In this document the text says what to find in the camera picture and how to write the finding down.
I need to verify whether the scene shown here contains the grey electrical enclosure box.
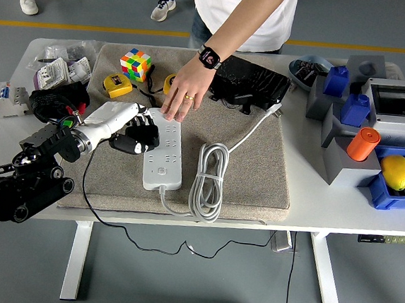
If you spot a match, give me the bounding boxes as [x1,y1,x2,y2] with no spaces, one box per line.
[360,76,405,148]

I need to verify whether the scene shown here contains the black binder clips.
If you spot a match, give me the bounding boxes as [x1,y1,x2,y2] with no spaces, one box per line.
[293,59,327,88]

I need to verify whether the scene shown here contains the grey block with round hole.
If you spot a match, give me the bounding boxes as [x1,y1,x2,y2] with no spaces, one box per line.
[346,52,388,87]

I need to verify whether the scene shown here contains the grey metal bracket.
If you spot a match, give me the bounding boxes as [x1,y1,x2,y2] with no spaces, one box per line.
[267,229,301,255]

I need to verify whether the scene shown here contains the person with grey shoes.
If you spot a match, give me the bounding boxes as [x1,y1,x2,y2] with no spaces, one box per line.
[150,0,177,24]

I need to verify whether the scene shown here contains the black power adapter plug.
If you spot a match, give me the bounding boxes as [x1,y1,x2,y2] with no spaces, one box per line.
[123,122,162,153]

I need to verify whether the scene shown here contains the white plastic socket part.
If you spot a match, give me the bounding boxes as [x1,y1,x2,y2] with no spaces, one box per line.
[64,55,93,85]

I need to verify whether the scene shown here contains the black wrist strap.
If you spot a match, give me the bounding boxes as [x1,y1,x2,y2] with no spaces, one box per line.
[130,82,159,109]
[143,62,168,96]

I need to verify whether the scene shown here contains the white table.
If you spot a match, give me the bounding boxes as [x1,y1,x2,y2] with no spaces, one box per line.
[0,29,405,303]

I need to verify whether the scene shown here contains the black cloth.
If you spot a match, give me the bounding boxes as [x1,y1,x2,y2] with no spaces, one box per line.
[26,78,93,128]

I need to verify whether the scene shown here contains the table height control panel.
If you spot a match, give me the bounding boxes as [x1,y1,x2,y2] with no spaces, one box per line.
[357,231,405,247]

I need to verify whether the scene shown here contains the black hanging cable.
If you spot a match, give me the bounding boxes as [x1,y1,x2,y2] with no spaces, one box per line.
[283,232,298,303]

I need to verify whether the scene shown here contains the white circuit breaker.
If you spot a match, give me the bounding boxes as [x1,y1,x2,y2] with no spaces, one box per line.
[0,81,34,122]

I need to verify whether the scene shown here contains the white power strip cord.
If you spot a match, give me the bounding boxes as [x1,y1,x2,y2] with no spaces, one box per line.
[155,92,284,229]

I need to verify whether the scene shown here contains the thin black adapter cord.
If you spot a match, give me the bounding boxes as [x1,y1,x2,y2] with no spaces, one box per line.
[75,146,281,263]

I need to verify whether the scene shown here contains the white power strip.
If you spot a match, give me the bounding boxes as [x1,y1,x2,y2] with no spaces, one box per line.
[139,105,189,194]

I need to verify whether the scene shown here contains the beige rounded object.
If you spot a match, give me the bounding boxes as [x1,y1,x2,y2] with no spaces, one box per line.
[382,61,405,82]

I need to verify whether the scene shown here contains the large colourful puzzle cube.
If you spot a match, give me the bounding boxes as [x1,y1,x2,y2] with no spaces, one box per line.
[118,47,153,84]

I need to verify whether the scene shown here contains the person's left hand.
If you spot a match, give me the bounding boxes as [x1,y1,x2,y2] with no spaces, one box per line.
[160,54,217,126]

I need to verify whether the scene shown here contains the blue bottle-shaped block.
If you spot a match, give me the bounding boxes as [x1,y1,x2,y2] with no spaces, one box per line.
[322,64,352,99]
[339,91,372,129]

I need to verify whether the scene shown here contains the orange cylinder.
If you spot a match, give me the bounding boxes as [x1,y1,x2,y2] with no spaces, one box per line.
[345,125,382,163]

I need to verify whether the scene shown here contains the white wall socket panel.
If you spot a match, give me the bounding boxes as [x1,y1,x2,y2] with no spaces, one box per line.
[34,55,71,92]

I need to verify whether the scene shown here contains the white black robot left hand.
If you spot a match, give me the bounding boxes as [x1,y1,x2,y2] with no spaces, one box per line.
[78,97,164,158]

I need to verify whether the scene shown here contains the yellow tape measure dark label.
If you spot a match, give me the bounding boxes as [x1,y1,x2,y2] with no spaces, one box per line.
[102,72,135,101]

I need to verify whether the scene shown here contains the grey-brown mat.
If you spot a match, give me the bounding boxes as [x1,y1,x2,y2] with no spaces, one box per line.
[49,38,303,227]

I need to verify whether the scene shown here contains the blue-grey bowl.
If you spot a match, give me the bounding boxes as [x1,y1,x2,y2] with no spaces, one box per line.
[286,53,336,95]

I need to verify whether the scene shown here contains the black wrist watch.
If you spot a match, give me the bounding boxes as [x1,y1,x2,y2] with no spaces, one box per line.
[195,43,224,71]

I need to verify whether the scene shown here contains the clear plastic bag of parts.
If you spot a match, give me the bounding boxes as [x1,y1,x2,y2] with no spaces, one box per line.
[27,35,105,78]

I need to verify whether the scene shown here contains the yellow lemon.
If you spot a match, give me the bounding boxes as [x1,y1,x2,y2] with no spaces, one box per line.
[378,154,405,193]

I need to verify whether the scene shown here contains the blue plastic bin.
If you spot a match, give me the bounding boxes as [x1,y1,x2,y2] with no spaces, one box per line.
[366,144,405,213]

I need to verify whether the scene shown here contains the yellow tape measure printed five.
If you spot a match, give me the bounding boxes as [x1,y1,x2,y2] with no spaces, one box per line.
[162,72,177,95]

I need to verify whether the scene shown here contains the glossy black case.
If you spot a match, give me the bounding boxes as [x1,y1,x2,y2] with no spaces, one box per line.
[207,52,293,119]

